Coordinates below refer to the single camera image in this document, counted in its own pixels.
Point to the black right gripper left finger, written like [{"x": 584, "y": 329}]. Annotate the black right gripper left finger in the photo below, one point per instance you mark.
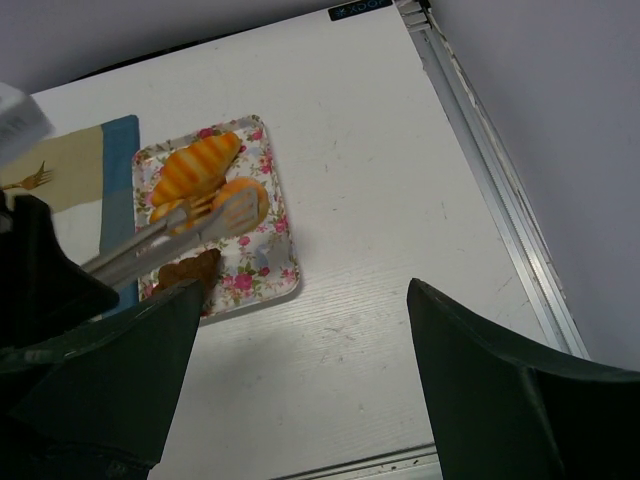
[{"x": 97, "y": 402}]

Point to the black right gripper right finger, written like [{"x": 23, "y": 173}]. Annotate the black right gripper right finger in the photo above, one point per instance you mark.
[{"x": 502, "y": 406}]

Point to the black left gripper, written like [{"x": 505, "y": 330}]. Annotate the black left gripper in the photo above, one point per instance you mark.
[{"x": 43, "y": 293}]

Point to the metal serving tongs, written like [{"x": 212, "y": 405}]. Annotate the metal serving tongs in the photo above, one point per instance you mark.
[{"x": 170, "y": 237}]

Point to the round orange bun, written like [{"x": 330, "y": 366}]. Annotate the round orange bun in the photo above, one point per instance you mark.
[{"x": 244, "y": 203}]

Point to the gold fork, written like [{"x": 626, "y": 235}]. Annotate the gold fork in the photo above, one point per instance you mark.
[{"x": 33, "y": 181}]

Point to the blue beige placemat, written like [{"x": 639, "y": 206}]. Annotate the blue beige placemat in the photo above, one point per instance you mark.
[{"x": 90, "y": 190}]

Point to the striped orange croissant lower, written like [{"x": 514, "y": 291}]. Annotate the striped orange croissant lower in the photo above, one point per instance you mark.
[{"x": 182, "y": 214}]

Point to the striped orange croissant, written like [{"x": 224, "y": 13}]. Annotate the striped orange croissant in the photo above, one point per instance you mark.
[
  {"x": 195, "y": 168},
  {"x": 182, "y": 214}
]

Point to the brown chocolate pastry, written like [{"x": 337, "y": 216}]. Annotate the brown chocolate pastry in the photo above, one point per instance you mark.
[{"x": 204, "y": 267}]

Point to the striped orange croissant upper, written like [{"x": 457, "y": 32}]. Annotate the striped orange croissant upper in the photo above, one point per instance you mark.
[{"x": 195, "y": 168}]

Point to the floral rectangular tray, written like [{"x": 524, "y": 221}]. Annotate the floral rectangular tray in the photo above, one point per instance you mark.
[{"x": 255, "y": 267}]

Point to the blue table label right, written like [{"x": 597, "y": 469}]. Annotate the blue table label right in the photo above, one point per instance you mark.
[{"x": 357, "y": 7}]

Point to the aluminium front rail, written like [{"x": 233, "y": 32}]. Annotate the aluminium front rail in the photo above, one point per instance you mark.
[{"x": 420, "y": 462}]

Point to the aluminium side rail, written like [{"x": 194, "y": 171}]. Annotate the aluminium side rail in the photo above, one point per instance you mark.
[{"x": 496, "y": 177}]

